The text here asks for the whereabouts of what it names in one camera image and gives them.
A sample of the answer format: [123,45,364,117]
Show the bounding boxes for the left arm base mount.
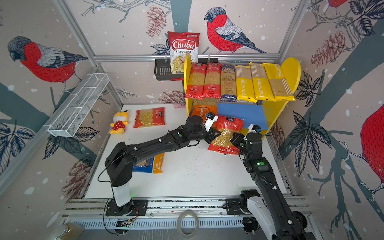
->
[105,199,149,217]

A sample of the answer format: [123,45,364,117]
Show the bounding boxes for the dark blue spaghetti bag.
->
[221,64,238,102]

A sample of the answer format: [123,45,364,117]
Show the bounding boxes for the clear tape roll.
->
[176,210,200,240]

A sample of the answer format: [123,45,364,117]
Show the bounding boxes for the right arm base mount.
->
[221,190,261,215]

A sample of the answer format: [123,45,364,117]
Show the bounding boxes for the white mesh wall shelf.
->
[48,73,110,137]

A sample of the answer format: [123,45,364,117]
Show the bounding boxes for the glass jar with lid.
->
[54,223,85,240]

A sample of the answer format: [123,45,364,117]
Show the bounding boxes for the red spaghetti bag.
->
[186,63,207,100]
[203,63,222,99]

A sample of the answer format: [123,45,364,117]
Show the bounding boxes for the red Chuba cassava chips bag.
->
[168,32,200,74]

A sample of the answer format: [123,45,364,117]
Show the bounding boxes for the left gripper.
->
[189,125,223,144]

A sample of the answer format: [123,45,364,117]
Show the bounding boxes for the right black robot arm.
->
[231,133,315,240]

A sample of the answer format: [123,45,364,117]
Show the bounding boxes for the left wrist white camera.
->
[204,112,219,132]

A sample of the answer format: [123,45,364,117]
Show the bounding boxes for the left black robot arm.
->
[105,116,222,208]

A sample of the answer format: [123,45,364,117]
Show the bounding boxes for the black wire wall basket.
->
[154,58,219,81]

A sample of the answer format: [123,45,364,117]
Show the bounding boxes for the yellow Pastatime spaghetti bag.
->
[235,66,257,104]
[250,63,276,102]
[263,63,295,102]

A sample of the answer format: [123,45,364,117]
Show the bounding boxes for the red macaroni bag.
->
[134,108,166,128]
[208,116,244,155]

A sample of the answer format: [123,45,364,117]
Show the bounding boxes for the orange Pastatime macaroni bag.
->
[191,98,219,123]

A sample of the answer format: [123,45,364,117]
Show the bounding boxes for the blue macaroni bag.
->
[133,154,164,174]

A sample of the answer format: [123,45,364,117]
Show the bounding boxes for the yellow shelf pink blue boards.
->
[183,53,302,141]

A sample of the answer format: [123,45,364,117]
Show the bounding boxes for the yellow plush toy red dress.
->
[110,111,129,135]

